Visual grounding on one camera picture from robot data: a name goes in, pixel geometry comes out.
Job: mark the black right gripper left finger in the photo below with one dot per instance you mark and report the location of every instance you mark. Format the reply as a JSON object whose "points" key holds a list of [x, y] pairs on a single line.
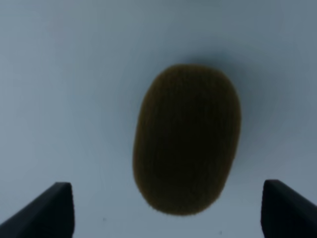
{"points": [[50, 215]]}

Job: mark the brown kiwi fruit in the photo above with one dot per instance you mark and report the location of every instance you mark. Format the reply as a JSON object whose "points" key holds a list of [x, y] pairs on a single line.
{"points": [[186, 139]]}

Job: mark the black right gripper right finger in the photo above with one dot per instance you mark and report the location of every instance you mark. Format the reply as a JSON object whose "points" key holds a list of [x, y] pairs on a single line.
{"points": [[285, 213]]}

